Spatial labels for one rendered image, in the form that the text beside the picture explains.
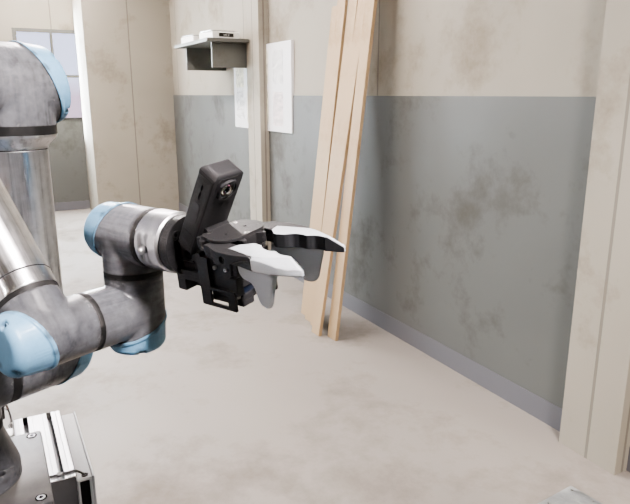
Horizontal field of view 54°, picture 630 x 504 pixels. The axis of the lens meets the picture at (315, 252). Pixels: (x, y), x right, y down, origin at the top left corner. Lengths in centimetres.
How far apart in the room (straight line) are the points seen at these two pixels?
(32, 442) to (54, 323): 47
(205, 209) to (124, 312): 20
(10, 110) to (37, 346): 38
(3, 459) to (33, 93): 54
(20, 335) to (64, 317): 5
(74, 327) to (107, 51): 809
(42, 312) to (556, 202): 267
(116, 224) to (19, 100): 27
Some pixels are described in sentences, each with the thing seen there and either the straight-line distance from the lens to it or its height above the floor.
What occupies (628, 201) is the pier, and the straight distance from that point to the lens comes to 280.
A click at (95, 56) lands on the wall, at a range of 876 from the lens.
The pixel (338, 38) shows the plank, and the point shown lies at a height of 197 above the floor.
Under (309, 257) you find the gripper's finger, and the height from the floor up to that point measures 144.
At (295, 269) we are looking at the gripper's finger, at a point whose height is 145.
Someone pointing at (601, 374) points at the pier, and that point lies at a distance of 303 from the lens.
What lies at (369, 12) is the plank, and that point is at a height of 210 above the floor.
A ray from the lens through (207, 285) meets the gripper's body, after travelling 70.
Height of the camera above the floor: 161
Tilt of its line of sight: 14 degrees down
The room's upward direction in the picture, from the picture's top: straight up
